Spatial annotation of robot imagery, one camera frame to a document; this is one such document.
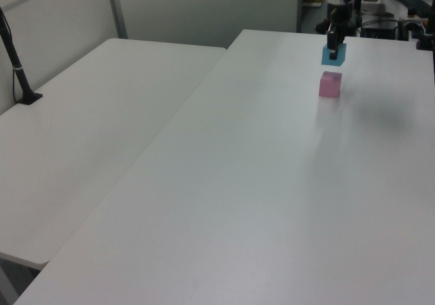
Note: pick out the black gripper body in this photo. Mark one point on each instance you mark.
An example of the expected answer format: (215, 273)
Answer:
(340, 19)

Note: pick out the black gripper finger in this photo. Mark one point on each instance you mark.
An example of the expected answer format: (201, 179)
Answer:
(332, 45)
(343, 37)

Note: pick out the blue cube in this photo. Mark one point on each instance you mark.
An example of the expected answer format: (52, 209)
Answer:
(340, 58)

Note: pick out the pink cube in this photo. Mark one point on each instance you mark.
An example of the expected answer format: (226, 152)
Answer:
(329, 86)

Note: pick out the black equipment box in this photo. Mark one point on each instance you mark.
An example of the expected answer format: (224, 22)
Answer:
(379, 28)

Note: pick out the long black bar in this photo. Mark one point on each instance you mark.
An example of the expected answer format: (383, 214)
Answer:
(413, 1)

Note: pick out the white rounded-corner table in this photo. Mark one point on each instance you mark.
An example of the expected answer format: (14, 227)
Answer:
(85, 131)

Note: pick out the black pole with base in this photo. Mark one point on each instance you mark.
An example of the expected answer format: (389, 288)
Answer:
(13, 60)

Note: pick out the grey aluminium frame post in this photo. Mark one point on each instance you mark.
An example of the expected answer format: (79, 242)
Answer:
(299, 6)

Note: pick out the black clamp mount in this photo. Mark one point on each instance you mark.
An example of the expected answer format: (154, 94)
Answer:
(426, 36)

